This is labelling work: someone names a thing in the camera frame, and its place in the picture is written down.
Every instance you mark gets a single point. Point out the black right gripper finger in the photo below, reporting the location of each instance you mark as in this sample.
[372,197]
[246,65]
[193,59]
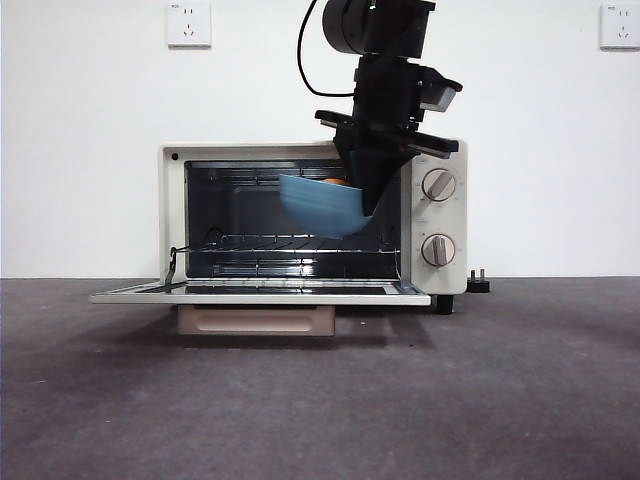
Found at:
[361,167]
[390,175]

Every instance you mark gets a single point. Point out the brown potato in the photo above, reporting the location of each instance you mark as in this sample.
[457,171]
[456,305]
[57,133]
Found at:
[334,182]

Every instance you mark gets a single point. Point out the blue bowl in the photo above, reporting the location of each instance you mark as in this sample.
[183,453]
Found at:
[320,207]

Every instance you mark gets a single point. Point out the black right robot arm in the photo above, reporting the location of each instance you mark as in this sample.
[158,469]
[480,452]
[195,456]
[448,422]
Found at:
[360,25]

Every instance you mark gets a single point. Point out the beige oven knob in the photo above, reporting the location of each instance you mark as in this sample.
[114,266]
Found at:
[438,185]
[438,250]

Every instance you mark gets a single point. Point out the white toaster oven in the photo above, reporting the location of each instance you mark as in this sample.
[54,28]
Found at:
[170,210]

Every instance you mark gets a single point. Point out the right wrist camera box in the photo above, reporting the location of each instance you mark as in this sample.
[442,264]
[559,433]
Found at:
[440,92]

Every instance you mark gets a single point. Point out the white wall socket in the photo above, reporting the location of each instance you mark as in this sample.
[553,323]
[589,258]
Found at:
[620,26]
[189,25]

